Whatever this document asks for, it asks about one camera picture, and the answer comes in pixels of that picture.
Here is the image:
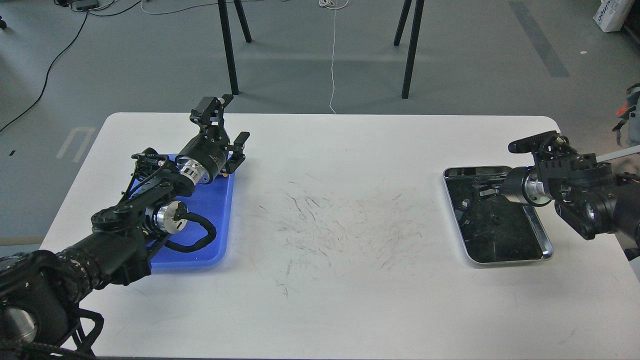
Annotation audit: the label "silver metal tray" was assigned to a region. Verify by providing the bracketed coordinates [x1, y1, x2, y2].
[443, 165, 554, 267]

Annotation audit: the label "black table legs left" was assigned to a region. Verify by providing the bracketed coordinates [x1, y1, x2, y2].
[217, 0, 253, 96]

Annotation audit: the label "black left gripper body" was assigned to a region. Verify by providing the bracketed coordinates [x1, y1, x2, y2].
[174, 132, 235, 185]

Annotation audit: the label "black cable on floor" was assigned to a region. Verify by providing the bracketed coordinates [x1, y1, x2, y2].
[0, 0, 143, 134]

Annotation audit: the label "blue plastic tray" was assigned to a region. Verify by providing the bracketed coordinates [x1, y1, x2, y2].
[122, 148, 234, 271]

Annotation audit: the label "black table legs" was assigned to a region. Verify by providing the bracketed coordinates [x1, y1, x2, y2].
[217, 0, 253, 96]
[393, 0, 425, 100]

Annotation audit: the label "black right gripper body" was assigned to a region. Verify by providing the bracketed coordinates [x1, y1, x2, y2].
[500, 167, 548, 207]

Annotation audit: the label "black table legs right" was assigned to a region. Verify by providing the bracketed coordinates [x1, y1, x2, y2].
[393, 0, 425, 100]

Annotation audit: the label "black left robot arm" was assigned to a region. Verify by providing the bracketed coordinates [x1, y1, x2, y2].
[0, 94, 250, 360]

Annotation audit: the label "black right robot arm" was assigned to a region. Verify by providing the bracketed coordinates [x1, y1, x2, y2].
[477, 131, 640, 243]

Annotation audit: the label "white cable on floor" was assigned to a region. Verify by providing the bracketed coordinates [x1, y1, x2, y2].
[318, 0, 349, 115]

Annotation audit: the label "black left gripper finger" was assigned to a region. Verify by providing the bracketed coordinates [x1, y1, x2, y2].
[222, 131, 250, 174]
[189, 95, 234, 143]

